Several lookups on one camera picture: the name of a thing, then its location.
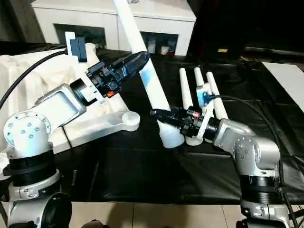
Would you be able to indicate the small white cup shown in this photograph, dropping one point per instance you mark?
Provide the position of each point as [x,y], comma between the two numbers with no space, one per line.
[164,50]
[152,46]

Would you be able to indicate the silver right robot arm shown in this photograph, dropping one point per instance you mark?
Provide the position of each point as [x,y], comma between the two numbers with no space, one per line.
[249,154]

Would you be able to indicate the white plastic table leg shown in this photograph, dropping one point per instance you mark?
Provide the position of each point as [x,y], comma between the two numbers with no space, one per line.
[186,90]
[152,90]
[217,95]
[199,76]

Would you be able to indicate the white flat board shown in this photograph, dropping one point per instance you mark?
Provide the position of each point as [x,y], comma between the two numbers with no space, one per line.
[285,78]

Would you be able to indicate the small tan label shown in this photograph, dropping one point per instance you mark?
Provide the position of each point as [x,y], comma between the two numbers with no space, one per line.
[222,50]

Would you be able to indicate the black work mat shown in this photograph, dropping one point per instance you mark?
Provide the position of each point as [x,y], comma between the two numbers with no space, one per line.
[142,171]

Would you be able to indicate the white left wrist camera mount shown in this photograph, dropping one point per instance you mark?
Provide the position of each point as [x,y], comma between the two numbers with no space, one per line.
[79,48]

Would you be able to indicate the white plastic table top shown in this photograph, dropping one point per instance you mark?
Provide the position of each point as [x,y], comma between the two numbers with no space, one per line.
[47,78]

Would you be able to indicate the black metal rail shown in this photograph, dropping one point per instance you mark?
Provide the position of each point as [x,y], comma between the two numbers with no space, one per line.
[273,51]

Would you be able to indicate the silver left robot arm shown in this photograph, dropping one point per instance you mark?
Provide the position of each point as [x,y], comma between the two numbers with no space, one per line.
[35,133]

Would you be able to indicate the white cabinet with glass doors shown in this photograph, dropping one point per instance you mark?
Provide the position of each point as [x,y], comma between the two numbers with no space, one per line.
[95,21]

